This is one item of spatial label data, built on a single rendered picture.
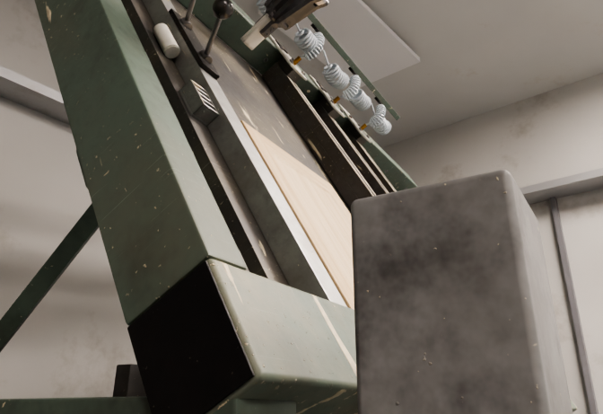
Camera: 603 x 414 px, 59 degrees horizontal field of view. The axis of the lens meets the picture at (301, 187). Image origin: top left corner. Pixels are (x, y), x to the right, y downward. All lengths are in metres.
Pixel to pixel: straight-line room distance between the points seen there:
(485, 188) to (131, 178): 0.36
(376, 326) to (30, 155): 3.21
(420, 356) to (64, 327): 3.10
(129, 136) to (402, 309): 0.37
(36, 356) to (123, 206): 2.77
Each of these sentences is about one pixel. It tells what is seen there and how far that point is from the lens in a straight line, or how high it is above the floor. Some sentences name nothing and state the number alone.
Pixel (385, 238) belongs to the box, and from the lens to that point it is 0.39.
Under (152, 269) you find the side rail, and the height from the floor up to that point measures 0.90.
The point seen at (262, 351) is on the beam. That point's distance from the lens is 0.45.
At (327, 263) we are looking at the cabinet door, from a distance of 0.87.
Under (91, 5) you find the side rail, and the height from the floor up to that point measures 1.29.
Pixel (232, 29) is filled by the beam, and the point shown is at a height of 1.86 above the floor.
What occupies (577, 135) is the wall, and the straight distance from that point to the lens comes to 5.03.
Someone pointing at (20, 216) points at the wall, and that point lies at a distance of 3.38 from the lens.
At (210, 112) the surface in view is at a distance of 0.91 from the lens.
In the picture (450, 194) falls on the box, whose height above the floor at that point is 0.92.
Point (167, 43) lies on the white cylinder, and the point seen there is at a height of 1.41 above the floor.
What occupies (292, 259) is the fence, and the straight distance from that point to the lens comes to 0.73.
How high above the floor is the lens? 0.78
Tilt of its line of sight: 23 degrees up
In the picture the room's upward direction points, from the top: straight up
